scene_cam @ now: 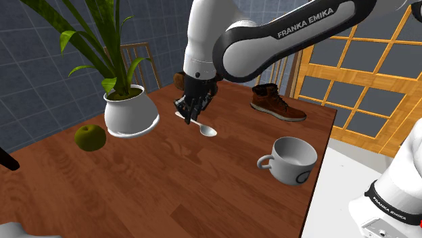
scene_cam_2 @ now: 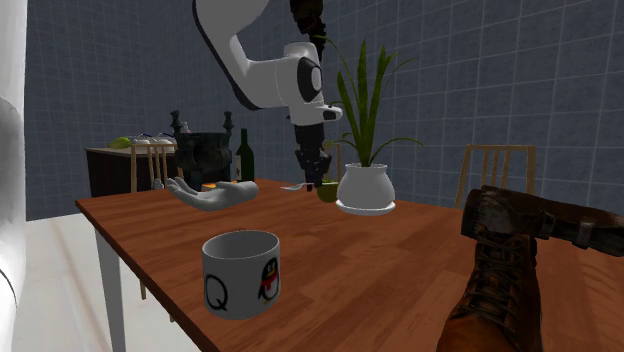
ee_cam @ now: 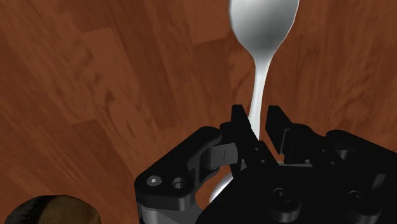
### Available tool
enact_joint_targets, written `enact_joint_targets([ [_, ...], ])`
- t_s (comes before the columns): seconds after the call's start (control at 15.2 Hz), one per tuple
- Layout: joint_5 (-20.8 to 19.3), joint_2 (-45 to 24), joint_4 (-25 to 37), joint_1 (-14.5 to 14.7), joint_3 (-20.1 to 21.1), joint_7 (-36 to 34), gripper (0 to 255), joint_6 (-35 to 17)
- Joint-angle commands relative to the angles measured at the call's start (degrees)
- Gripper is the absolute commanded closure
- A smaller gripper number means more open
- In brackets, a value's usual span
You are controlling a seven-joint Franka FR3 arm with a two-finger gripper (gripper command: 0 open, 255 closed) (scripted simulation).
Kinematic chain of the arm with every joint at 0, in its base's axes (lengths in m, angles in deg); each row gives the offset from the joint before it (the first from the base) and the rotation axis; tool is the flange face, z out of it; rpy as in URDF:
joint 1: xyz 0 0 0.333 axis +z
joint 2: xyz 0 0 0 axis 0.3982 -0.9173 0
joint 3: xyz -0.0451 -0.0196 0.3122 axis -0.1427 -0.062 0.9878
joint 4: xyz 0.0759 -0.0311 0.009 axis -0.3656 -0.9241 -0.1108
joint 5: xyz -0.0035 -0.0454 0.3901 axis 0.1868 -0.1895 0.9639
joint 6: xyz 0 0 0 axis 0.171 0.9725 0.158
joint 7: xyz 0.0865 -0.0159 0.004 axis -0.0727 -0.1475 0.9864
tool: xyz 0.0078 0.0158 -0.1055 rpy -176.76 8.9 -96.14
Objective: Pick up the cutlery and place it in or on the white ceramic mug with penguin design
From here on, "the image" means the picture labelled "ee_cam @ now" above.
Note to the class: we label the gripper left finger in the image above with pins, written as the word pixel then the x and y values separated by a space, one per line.
pixel 186 161

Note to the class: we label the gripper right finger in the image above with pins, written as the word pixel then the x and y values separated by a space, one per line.
pixel 310 145

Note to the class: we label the silver metal spoon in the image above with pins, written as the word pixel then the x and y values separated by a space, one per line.
pixel 263 28

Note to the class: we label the brown wooden round object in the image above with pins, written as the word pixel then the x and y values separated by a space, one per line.
pixel 52 211

